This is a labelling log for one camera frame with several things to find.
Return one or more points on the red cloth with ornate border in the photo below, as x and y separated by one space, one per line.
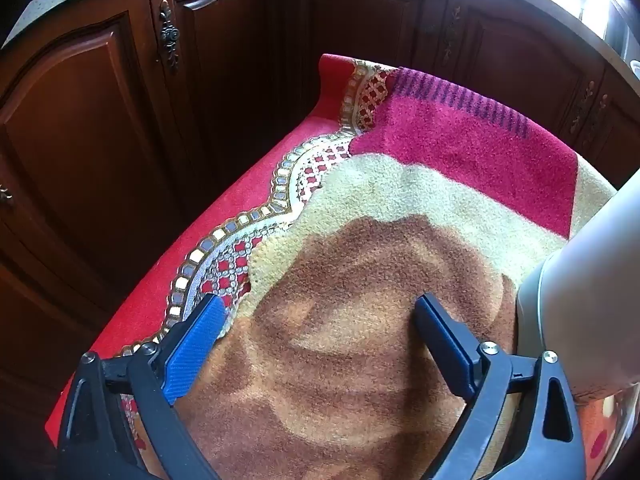
235 180

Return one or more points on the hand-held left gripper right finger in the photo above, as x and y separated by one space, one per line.
447 345

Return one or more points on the printed fleece blanket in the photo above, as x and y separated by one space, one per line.
360 270

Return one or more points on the dark wooden cabinet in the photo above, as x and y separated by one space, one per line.
100 150

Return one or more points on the white utensil jar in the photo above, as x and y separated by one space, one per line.
585 285

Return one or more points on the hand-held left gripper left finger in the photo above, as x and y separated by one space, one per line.
195 345

